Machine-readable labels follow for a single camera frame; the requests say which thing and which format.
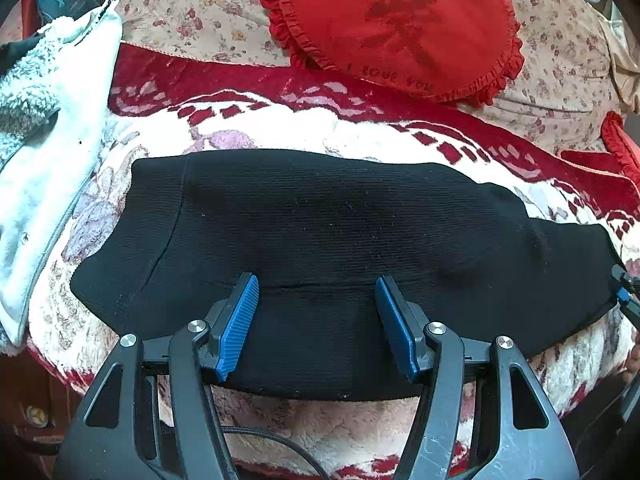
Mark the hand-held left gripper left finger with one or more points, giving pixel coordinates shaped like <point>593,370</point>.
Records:
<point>237,330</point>

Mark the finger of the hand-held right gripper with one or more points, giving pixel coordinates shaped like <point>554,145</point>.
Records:
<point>625,292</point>

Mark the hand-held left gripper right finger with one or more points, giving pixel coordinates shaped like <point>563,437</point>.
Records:
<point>397,330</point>

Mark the black knit sweater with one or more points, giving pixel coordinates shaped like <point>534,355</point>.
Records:
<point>325,240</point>

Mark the red ruffled cushion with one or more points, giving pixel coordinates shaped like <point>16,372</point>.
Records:
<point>620,152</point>

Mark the brown wooden cabinet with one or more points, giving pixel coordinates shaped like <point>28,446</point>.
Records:
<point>35,405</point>

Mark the red and white plush blanket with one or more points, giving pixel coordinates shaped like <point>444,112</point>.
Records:
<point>310,125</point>

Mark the beige satin cloth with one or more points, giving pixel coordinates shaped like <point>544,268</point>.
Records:
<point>620,55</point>

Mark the white fleece jacket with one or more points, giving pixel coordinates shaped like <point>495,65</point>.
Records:
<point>55,140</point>

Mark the red heart-shaped ruffled pillow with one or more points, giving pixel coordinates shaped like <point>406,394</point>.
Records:
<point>395,25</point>

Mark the floral beige quilt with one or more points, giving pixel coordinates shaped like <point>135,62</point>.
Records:
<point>200,15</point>

